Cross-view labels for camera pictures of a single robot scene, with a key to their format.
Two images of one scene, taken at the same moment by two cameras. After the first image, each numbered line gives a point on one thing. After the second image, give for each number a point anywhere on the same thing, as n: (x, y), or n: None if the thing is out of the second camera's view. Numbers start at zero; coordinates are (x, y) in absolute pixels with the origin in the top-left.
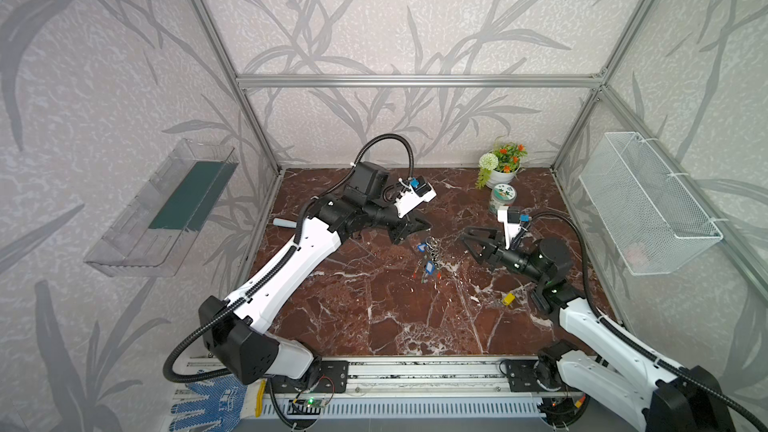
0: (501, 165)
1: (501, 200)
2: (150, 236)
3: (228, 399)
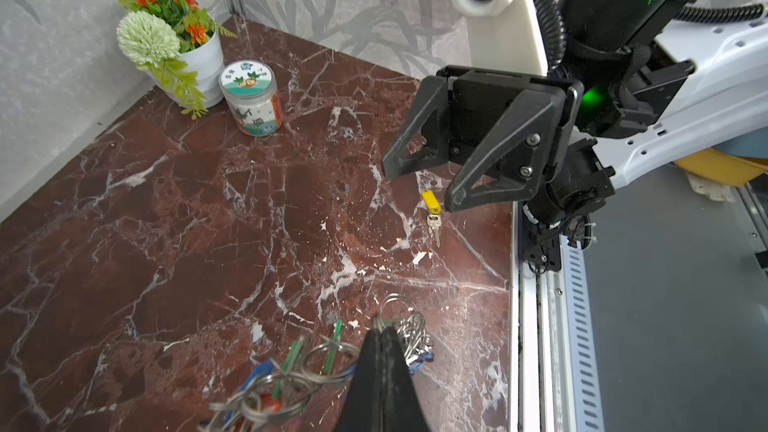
0: (167, 35)
1: (251, 90)
2: None
3: None
